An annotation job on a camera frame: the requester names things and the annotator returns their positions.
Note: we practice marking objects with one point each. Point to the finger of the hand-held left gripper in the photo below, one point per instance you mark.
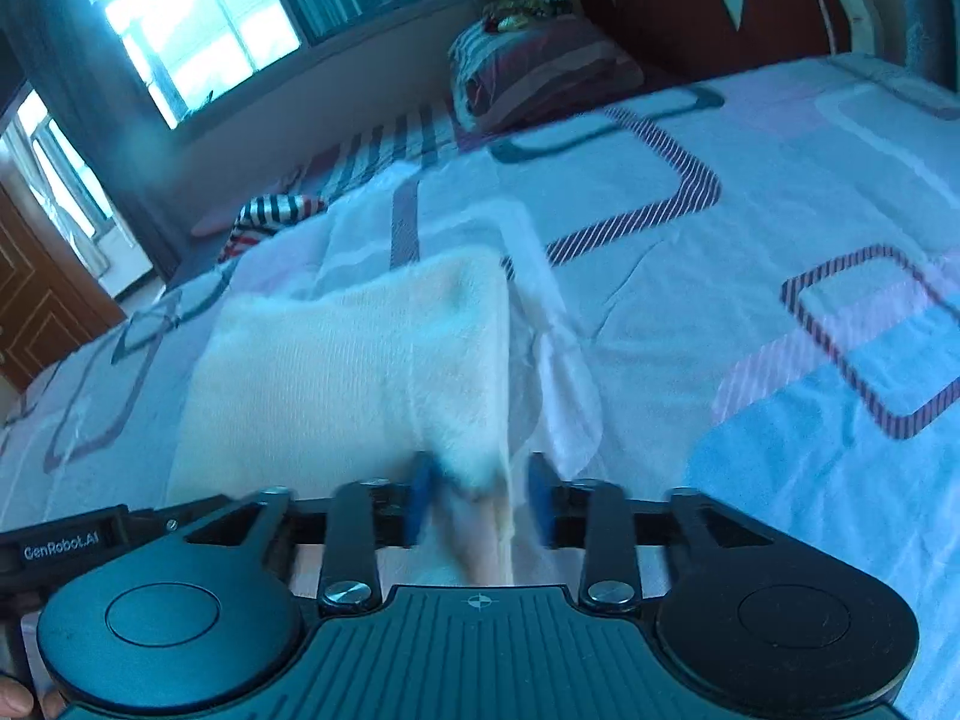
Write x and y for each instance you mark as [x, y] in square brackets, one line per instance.
[169, 521]

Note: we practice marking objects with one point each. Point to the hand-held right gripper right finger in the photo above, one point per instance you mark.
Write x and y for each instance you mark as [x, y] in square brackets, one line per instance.
[541, 502]

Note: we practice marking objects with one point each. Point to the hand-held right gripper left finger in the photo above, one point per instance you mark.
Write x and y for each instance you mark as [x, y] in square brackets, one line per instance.
[420, 502]

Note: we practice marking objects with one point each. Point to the cream knit garment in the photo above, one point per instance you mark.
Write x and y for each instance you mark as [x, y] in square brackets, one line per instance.
[337, 360]

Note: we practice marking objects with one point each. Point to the person's left hand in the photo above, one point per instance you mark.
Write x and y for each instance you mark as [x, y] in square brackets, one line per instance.
[19, 699]

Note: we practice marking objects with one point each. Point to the brown wooden door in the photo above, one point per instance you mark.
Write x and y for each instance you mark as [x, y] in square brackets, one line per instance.
[45, 300]

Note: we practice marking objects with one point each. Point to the patterned bed sheet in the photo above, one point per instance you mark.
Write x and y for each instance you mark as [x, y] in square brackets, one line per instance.
[712, 240]

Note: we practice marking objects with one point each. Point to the black white striped cloth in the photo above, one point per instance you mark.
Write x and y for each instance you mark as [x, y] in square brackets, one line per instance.
[274, 217]

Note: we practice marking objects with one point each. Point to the balcony glass door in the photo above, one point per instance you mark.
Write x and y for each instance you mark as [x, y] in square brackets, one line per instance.
[60, 180]

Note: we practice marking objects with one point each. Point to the striped folded pillows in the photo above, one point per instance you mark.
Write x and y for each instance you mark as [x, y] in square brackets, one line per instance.
[547, 71]

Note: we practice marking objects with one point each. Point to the gold patterned cloth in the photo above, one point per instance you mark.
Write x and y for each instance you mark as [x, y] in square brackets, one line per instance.
[525, 7]

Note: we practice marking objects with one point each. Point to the red heart-shaped headboard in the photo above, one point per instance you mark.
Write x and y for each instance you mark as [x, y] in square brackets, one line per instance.
[675, 22]

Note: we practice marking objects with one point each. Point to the bright window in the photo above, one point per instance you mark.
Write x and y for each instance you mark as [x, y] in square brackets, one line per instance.
[202, 22]

